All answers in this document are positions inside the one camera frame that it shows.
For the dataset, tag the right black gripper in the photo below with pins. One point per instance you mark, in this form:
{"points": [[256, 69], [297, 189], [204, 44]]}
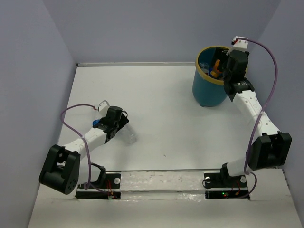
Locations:
{"points": [[220, 53]]}

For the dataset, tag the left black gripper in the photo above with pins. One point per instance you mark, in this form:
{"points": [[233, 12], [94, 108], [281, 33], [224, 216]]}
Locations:
{"points": [[123, 121]]}

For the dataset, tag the clear bottle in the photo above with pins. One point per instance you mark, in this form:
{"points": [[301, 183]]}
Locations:
{"points": [[204, 67], [129, 134]]}

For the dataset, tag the short orange juice bottle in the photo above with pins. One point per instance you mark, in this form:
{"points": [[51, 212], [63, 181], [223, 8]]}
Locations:
{"points": [[215, 72]]}

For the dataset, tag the blue cap bottle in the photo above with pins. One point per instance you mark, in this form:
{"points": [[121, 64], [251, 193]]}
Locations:
{"points": [[96, 123]]}

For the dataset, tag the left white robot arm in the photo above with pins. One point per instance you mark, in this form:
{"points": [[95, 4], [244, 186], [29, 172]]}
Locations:
{"points": [[68, 166]]}

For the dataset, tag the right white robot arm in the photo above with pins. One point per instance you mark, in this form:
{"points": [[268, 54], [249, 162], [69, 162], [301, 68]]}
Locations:
{"points": [[268, 147]]}

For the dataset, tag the blue bin yellow rim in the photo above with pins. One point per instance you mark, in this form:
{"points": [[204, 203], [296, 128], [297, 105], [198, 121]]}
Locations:
{"points": [[210, 92]]}

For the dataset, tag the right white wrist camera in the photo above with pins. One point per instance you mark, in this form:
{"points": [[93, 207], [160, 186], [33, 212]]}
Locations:
{"points": [[238, 43]]}

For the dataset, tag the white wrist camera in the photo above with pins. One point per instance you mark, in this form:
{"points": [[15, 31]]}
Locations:
{"points": [[103, 108], [238, 43]]}

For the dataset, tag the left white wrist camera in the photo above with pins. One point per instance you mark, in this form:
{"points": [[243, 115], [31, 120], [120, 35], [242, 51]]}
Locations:
{"points": [[103, 108]]}

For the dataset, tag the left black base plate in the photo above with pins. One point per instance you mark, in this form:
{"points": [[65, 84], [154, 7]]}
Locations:
{"points": [[109, 190]]}

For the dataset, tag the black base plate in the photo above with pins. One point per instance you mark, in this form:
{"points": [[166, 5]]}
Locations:
{"points": [[109, 190], [231, 188]]}

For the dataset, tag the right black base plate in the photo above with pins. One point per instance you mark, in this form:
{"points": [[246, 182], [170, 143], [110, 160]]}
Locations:
{"points": [[231, 188]]}

